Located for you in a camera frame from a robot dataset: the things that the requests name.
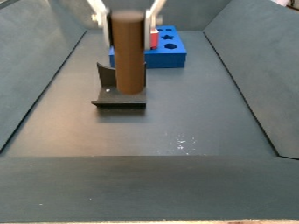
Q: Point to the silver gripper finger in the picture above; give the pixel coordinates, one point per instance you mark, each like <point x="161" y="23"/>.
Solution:
<point x="101" y="17"/>
<point x="152" y="20"/>

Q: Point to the brown cylinder block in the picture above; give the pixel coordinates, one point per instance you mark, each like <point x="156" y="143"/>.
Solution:
<point x="128" y="43"/>

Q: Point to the blue shape sorter board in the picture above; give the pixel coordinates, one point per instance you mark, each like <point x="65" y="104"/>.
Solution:
<point x="169" y="54"/>

